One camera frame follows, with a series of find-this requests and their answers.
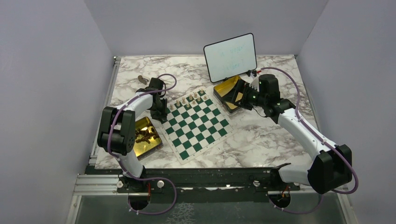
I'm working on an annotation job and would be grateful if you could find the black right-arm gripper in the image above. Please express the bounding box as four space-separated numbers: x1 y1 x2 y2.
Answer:
221 79 267 111

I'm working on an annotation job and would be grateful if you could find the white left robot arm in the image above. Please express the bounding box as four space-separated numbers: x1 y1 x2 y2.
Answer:
97 78 168 192

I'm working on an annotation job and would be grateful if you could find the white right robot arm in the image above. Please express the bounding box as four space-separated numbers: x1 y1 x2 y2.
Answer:
222 74 353 194

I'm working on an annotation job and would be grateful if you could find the gold tin with white pieces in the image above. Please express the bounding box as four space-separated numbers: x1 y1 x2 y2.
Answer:
213 75 241 115

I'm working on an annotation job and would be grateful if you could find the gold tin with dark pieces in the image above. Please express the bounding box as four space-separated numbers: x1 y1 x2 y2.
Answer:
133 117 163 161

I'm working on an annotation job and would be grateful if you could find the green white chess mat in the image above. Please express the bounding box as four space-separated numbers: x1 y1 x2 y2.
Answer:
154 88 237 165

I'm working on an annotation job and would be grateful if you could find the small whiteboard with stand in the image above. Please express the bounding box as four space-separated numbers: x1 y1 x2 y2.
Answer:
203 33 257 83

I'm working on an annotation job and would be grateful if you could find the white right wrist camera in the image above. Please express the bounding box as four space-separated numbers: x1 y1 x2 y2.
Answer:
249 76 260 91

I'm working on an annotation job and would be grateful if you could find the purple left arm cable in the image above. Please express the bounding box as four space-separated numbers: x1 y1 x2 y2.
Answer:
106 73 177 216

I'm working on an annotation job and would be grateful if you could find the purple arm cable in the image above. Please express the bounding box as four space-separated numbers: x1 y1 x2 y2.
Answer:
106 73 177 216
252 67 360 215

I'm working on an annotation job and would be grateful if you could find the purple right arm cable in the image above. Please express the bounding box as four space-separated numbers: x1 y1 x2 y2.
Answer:
252 67 360 215

